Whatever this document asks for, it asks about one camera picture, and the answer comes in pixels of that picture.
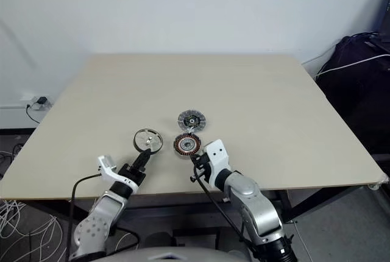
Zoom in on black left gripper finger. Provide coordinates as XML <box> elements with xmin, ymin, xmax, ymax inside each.
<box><xmin>139</xmin><ymin>150</ymin><xmax>154</xmax><ymax>172</ymax></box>
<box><xmin>133</xmin><ymin>149</ymin><xmax>150</xmax><ymax>170</ymax></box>

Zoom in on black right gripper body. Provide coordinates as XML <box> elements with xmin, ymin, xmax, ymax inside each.
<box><xmin>191</xmin><ymin>153</ymin><xmax>213</xmax><ymax>184</ymax></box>

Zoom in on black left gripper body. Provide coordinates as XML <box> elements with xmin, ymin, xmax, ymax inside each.
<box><xmin>117</xmin><ymin>163</ymin><xmax>147</xmax><ymax>188</ymax></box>

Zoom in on motor housing with copper windings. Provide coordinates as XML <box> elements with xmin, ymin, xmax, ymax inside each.
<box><xmin>174</xmin><ymin>132</ymin><xmax>202</xmax><ymax>160</ymax></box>

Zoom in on silver spoked rotor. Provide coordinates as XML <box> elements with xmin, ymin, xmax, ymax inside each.
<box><xmin>133</xmin><ymin>128</ymin><xmax>164</xmax><ymax>154</ymax></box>

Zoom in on grey round motor lid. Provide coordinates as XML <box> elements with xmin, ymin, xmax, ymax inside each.
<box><xmin>177</xmin><ymin>108</ymin><xmax>207</xmax><ymax>132</ymax></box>

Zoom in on silver robot torso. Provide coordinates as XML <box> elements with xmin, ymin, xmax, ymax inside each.
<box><xmin>100</xmin><ymin>237</ymin><xmax>266</xmax><ymax>262</ymax></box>

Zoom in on black bag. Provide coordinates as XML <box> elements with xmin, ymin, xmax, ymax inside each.
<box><xmin>315</xmin><ymin>32</ymin><xmax>390</xmax><ymax>153</ymax></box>

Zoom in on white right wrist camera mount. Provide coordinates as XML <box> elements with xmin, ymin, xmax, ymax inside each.
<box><xmin>202</xmin><ymin>140</ymin><xmax>232</xmax><ymax>181</ymax></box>

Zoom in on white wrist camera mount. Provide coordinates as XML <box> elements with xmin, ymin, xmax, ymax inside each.
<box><xmin>97</xmin><ymin>154</ymin><xmax>138</xmax><ymax>191</ymax></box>
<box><xmin>202</xmin><ymin>140</ymin><xmax>232</xmax><ymax>181</ymax></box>

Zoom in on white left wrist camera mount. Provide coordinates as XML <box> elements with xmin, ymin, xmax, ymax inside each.
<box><xmin>97</xmin><ymin>154</ymin><xmax>138</xmax><ymax>191</ymax></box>

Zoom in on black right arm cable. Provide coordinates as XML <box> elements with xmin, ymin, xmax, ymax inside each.
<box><xmin>189</xmin><ymin>164</ymin><xmax>260</xmax><ymax>262</ymax></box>

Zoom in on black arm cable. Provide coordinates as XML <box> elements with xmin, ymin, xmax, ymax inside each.
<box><xmin>68</xmin><ymin>174</ymin><xmax>103</xmax><ymax>244</ymax></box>
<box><xmin>189</xmin><ymin>164</ymin><xmax>260</xmax><ymax>262</ymax></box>

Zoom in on black table frame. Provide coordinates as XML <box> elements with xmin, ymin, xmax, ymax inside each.
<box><xmin>23</xmin><ymin>152</ymin><xmax>390</xmax><ymax>226</ymax></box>

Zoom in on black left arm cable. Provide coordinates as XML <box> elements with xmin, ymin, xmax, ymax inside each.
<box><xmin>68</xmin><ymin>174</ymin><xmax>103</xmax><ymax>244</ymax></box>

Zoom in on black adapter cable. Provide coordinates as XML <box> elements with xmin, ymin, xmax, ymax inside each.
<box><xmin>26</xmin><ymin>105</ymin><xmax>42</xmax><ymax>124</ymax></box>

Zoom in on white wall power socket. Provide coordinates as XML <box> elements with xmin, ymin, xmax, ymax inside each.
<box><xmin>19</xmin><ymin>94</ymin><xmax>55</xmax><ymax>112</ymax></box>

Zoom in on black floor cables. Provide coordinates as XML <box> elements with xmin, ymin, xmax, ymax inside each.
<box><xmin>0</xmin><ymin>143</ymin><xmax>25</xmax><ymax>180</ymax></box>

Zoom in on white floor cable tangle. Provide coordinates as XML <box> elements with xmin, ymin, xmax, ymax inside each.
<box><xmin>0</xmin><ymin>199</ymin><xmax>66</xmax><ymax>262</ymax></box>

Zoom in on white cable on bag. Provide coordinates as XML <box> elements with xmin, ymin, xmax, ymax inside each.
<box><xmin>315</xmin><ymin>54</ymin><xmax>390</xmax><ymax>77</ymax></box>

